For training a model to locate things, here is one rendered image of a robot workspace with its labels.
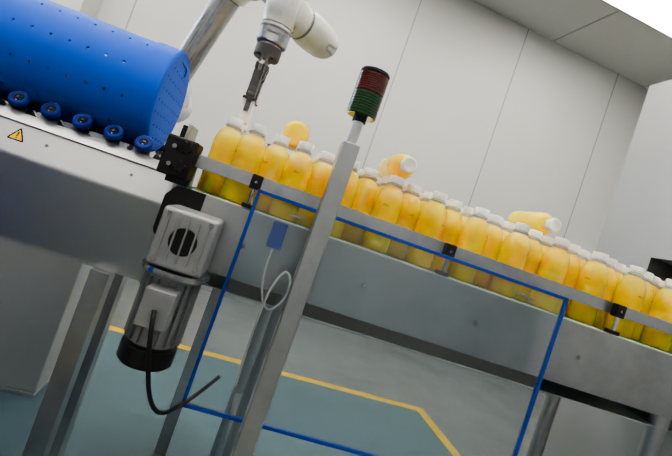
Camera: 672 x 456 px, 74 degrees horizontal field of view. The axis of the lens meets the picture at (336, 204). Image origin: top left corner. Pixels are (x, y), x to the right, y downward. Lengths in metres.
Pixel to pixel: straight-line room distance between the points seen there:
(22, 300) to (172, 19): 2.93
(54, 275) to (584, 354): 1.69
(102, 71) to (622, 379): 1.52
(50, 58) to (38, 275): 0.87
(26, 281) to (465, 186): 3.72
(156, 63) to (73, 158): 0.30
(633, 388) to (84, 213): 1.47
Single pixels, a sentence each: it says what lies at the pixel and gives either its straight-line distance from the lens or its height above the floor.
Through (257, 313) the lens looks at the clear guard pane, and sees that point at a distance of 1.03.
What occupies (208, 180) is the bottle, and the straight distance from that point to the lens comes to 1.12.
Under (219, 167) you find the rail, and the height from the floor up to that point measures 0.97.
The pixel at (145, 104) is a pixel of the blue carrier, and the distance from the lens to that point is 1.19.
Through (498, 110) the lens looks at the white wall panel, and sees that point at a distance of 4.82.
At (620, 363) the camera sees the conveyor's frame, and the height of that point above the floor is 0.83.
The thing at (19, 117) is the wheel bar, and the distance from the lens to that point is 1.30.
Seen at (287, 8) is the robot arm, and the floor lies 1.45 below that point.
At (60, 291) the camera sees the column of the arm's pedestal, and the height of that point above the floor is 0.38.
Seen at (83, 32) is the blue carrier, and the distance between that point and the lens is 1.29.
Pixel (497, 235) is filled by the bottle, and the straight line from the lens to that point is 1.27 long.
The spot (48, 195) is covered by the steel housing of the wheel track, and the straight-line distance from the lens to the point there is 1.26.
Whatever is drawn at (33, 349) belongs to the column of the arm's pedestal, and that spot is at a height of 0.16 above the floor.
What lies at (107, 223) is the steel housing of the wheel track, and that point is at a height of 0.75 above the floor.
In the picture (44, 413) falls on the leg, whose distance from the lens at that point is 1.40.
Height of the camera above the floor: 0.94
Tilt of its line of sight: 2 degrees up
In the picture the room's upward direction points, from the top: 19 degrees clockwise
